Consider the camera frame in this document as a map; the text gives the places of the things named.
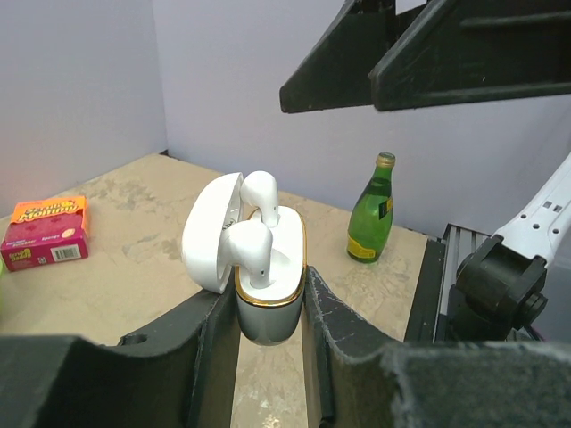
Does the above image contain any pink orange snack box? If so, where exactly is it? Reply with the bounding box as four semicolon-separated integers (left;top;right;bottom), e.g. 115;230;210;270
1;195;89;272

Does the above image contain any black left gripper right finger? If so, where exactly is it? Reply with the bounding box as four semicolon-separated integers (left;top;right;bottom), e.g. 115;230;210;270
302;267;570;427

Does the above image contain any white earbud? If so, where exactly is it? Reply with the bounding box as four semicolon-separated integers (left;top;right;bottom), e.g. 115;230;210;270
240;170;279;227
219;220;273;289

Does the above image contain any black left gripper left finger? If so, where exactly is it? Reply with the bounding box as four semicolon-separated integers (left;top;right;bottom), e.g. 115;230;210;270
1;288;240;427

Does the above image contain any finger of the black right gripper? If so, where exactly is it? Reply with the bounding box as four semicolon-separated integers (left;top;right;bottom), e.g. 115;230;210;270
279;0;427;113
369;1;570;111

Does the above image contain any white earbud charging case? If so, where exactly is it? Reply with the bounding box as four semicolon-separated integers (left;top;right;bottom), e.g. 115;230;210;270
181;170;307;346

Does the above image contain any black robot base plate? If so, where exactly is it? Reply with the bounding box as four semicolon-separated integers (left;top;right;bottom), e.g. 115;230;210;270
403;222;492;343

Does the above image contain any green glass bottle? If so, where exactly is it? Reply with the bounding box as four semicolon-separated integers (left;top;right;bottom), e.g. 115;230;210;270
346;152;396;263

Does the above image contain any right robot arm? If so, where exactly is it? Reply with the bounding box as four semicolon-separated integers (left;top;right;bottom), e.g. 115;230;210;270
279;1;570;342

